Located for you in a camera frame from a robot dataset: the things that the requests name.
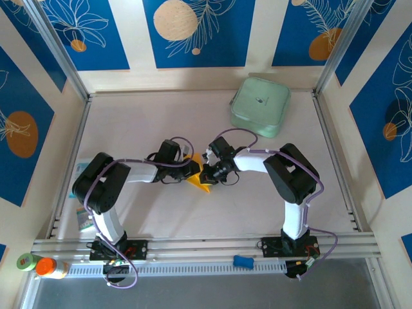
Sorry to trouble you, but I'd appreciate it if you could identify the orange paper sheet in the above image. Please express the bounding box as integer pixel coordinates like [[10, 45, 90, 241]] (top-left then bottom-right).
[[183, 153, 213, 194]]

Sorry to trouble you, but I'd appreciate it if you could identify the green tape roll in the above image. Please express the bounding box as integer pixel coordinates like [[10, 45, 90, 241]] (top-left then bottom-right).
[[16, 253, 41, 273]]

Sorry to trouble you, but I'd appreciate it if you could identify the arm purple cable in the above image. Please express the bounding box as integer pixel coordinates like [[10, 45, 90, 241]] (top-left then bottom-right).
[[214, 128, 339, 281], [82, 136, 194, 290]]

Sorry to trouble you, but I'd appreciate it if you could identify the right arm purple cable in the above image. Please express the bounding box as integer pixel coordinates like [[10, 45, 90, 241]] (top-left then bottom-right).
[[214, 128, 339, 281]]

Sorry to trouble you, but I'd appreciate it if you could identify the aluminium side rail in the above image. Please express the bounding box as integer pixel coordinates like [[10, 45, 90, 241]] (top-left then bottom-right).
[[47, 93, 93, 239], [312, 91, 360, 231]]

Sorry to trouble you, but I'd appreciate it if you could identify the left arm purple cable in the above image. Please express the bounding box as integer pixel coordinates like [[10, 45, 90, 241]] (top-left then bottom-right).
[[82, 136, 194, 290]]

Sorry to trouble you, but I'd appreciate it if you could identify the mint green zip pouch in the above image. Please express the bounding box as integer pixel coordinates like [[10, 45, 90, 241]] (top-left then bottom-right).
[[229, 77, 292, 139]]

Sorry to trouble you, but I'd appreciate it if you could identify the grey slotted cable duct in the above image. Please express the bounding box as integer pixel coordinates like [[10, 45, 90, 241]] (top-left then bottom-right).
[[66, 259, 287, 276]]

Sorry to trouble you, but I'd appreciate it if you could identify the blue bone-shaped object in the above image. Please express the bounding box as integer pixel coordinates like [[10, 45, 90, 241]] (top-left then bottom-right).
[[232, 254, 255, 268]]

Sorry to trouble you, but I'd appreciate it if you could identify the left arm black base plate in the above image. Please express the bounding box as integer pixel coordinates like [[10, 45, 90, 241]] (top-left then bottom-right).
[[89, 239, 149, 261]]

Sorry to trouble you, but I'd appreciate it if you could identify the long aluminium mounting rail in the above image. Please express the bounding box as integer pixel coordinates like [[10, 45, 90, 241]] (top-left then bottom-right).
[[31, 236, 382, 260]]

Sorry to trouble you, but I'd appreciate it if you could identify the green orange printed packet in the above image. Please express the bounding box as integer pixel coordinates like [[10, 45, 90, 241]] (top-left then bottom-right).
[[76, 205, 96, 231]]

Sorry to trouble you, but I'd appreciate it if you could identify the aluminium frame post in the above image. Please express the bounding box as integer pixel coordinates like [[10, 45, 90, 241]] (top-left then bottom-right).
[[315, 0, 376, 94], [24, 0, 90, 99]]

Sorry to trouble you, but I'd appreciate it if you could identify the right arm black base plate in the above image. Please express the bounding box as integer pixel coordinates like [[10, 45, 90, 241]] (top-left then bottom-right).
[[261, 236, 319, 258]]

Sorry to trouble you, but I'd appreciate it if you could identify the orange lid bottle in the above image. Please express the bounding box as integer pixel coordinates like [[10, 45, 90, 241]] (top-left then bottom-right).
[[35, 257, 70, 279]]

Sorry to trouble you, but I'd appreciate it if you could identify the blue white plastic packet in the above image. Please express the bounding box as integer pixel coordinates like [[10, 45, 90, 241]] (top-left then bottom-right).
[[69, 159, 89, 199]]

